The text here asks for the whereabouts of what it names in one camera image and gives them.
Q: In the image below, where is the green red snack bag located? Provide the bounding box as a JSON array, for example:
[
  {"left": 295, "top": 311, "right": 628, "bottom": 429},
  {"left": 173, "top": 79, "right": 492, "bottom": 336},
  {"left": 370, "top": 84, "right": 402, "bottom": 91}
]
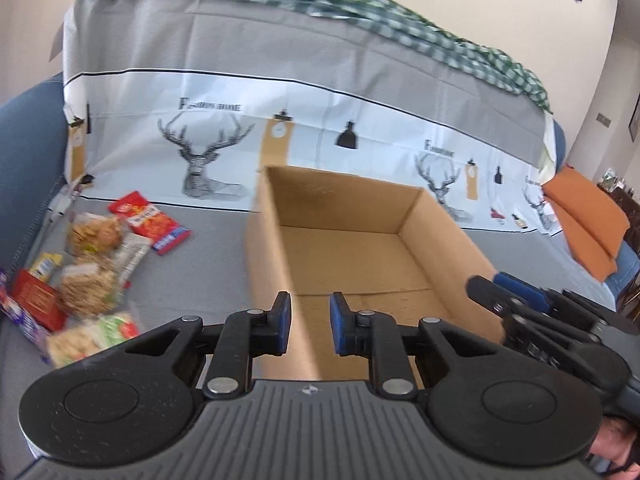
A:
[{"left": 47, "top": 313, "right": 140, "bottom": 368}]

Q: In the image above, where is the dark wooden cabinet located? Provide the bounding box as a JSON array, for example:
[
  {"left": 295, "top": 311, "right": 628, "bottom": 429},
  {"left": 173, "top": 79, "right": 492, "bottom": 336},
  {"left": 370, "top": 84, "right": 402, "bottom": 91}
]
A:
[{"left": 598, "top": 169, "right": 640, "bottom": 254}]

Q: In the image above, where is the deer print sofa cover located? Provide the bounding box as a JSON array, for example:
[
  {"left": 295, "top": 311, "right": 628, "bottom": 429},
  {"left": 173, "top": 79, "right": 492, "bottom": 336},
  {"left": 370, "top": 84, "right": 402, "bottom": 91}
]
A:
[{"left": 63, "top": 0, "right": 559, "bottom": 234}]

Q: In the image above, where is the cardboard box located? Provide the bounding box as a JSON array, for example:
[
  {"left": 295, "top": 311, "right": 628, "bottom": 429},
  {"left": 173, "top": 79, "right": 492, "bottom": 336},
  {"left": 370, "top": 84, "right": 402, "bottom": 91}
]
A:
[{"left": 245, "top": 167, "right": 504, "bottom": 380}]

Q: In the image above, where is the red long snack packet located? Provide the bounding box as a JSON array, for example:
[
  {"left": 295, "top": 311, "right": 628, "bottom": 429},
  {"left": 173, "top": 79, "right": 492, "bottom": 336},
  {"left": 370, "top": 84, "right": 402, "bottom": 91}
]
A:
[{"left": 108, "top": 191, "right": 191, "bottom": 256}]

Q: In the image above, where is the grey silver snack packet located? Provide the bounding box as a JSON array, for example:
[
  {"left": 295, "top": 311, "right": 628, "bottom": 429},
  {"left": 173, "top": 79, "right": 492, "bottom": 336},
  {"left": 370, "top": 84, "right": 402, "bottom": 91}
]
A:
[{"left": 113, "top": 233, "right": 152, "bottom": 288}]

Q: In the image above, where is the purple snack packet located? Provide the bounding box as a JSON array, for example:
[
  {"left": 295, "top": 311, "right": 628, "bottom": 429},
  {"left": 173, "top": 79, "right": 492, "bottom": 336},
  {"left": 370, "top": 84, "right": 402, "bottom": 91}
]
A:
[{"left": 1, "top": 270, "right": 51, "bottom": 364}]

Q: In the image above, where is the clear peanut bag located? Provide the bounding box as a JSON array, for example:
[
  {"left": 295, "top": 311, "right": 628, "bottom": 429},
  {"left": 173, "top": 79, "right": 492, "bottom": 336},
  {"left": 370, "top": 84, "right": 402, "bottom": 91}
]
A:
[{"left": 58, "top": 259, "right": 122, "bottom": 318}]

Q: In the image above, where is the yellow wafer bar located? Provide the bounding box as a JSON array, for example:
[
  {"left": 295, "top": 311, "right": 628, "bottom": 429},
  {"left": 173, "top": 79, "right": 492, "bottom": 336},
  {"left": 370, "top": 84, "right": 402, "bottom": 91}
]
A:
[{"left": 28, "top": 252, "right": 64, "bottom": 283}]

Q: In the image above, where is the operator right hand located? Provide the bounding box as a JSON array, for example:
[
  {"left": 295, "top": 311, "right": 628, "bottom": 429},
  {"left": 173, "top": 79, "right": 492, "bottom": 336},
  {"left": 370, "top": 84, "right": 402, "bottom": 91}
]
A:
[{"left": 590, "top": 418, "right": 639, "bottom": 479}]

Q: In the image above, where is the red envelope snack packet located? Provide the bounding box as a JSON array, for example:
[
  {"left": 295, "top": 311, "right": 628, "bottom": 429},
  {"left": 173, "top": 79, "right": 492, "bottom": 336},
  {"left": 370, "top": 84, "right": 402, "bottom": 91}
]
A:
[{"left": 11, "top": 269, "right": 66, "bottom": 332}]

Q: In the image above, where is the clear cracker bag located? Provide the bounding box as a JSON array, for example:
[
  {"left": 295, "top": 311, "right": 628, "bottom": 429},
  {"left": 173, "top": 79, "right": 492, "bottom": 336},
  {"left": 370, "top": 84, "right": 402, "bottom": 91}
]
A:
[{"left": 66, "top": 212, "right": 124, "bottom": 256}]

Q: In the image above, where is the orange cushion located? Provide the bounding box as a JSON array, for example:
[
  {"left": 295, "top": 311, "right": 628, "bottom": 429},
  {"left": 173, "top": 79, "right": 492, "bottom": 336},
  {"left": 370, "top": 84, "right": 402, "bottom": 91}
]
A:
[{"left": 542, "top": 166, "right": 630, "bottom": 283}]

